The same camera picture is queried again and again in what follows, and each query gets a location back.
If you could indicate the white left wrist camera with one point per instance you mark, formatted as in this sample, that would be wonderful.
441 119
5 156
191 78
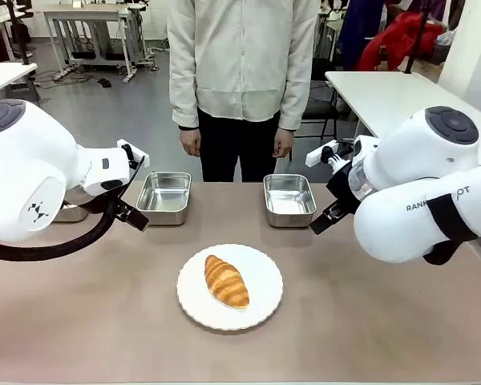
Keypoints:
134 152

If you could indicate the black stand pole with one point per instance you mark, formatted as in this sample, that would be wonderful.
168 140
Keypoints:
417 36

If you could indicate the person's right forearm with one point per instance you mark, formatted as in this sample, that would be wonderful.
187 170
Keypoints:
186 100

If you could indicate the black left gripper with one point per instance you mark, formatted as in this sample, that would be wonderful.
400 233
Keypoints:
121 209

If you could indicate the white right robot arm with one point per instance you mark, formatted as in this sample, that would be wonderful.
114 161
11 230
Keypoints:
425 152

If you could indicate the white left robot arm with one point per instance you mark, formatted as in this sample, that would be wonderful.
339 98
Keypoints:
24 160

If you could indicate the person's cream shirt torso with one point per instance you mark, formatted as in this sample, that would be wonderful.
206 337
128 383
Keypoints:
240 52

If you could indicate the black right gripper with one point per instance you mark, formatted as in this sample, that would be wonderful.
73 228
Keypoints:
342 186

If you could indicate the dark blue garment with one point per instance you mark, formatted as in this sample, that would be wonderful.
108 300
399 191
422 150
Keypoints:
358 32

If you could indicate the rectangular stainless steel container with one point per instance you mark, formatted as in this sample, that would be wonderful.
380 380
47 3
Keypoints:
290 200
164 198
70 214

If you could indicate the white side table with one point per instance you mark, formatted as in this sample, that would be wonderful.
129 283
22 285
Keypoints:
4 76
385 96

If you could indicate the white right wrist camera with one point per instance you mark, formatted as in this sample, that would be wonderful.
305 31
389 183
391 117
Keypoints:
318 156

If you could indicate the person's black trousers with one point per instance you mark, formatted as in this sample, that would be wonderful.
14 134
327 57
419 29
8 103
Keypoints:
232 148

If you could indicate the golden brown croissant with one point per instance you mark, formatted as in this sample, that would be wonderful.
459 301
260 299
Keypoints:
226 280

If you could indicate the person's left hand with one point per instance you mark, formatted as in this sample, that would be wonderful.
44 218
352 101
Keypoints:
282 142

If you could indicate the person's left forearm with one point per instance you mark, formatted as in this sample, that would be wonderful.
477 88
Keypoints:
296 100

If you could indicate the person's right hand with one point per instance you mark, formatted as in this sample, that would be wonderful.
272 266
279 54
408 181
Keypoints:
190 142

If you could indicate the white round plate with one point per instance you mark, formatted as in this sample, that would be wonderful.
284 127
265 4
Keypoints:
264 288

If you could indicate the grey workbench with frame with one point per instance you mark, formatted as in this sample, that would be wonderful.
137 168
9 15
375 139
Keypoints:
84 14

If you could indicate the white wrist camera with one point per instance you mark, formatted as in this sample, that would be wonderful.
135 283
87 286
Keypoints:
318 156
134 152

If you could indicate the red jacket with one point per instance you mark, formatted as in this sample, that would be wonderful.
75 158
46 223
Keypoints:
397 40

